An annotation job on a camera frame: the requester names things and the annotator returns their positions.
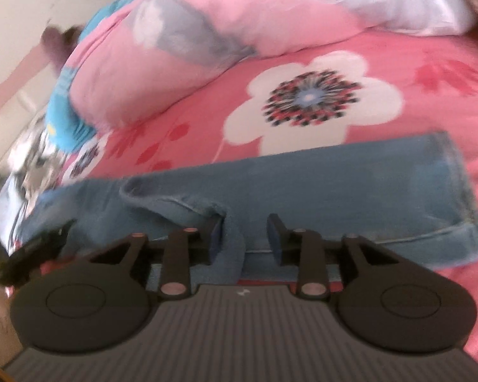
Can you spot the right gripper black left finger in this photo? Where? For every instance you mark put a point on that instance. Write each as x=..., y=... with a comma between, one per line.
x=104, y=299

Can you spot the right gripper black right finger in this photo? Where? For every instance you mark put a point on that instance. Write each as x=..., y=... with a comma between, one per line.
x=384, y=299

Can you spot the blue denim jeans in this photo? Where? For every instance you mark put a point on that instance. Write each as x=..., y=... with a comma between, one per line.
x=411, y=195

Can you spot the light blue sweatshirt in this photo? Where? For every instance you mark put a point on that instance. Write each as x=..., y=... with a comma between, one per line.
x=12, y=210

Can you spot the white grey patterned blanket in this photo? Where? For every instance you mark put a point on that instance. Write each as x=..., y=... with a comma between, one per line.
x=33, y=162

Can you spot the pink cream headboard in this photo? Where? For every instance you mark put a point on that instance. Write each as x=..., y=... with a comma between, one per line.
x=23, y=95

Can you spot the red floral bed blanket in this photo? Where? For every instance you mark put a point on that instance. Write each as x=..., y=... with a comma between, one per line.
x=376, y=86

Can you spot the person in purple top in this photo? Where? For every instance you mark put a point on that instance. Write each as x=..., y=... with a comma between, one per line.
x=58, y=45

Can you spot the pink floral duvet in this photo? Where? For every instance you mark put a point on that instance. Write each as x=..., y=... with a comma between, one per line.
x=136, y=58

